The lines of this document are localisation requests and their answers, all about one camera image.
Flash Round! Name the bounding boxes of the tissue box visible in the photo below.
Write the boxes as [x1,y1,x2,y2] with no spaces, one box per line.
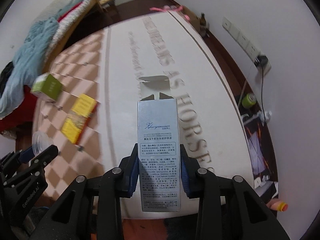
[99,0,116,12]

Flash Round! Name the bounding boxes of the yellow packet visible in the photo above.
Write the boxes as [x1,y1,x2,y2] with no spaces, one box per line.
[61,94,98,145]

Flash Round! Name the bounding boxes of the green carton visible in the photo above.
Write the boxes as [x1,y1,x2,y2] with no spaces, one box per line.
[30,72,63,102]

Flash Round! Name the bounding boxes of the light blue duvet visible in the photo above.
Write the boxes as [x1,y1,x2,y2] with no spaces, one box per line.
[0,17,59,119]

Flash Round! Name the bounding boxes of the long silver carton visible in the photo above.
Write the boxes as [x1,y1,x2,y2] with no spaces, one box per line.
[137,75,181,213]

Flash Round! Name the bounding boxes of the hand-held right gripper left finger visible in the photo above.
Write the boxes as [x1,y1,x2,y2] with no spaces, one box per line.
[30,143,139,240]

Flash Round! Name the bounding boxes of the green drink can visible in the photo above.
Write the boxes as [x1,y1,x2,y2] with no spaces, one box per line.
[240,92,257,108]

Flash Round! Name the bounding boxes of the dark printed mat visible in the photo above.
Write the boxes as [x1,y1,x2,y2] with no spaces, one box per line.
[240,105,278,198]

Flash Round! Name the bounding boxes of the wooden bed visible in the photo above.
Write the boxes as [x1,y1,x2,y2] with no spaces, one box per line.
[0,0,105,135]

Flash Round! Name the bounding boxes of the white power strip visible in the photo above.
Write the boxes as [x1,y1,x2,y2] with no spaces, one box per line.
[222,16,272,74]

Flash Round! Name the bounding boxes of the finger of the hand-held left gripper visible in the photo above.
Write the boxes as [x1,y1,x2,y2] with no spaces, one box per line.
[0,148,35,174]
[4,144,59,188]

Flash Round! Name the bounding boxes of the small white bottle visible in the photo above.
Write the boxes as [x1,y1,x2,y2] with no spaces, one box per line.
[257,110,272,123]

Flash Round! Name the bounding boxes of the white patterned mattress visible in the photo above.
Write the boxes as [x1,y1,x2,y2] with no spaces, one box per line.
[47,0,94,53]

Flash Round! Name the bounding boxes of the black cable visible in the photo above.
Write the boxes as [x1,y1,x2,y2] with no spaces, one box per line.
[257,65,268,120]

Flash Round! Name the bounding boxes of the black clothes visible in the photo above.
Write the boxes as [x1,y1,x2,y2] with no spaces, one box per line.
[0,61,14,93]

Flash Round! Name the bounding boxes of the white cable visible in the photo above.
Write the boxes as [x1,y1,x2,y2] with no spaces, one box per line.
[236,79,250,108]

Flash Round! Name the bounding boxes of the clear plastic cup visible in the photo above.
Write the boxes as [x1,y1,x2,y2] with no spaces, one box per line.
[32,131,53,155]

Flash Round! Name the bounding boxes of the checked tablecloth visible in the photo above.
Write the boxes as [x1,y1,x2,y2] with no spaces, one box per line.
[32,5,255,218]

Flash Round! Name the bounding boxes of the peach bottle with orange cap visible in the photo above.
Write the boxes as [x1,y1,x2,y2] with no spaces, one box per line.
[266,200,289,212]

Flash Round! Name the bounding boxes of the brown glass bottle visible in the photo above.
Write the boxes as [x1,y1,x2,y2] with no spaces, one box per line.
[199,12,208,34]

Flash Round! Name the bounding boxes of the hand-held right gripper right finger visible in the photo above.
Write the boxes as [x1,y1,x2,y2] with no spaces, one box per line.
[179,144,290,240]

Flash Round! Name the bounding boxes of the black charger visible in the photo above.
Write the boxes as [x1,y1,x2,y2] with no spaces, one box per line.
[254,55,268,67]

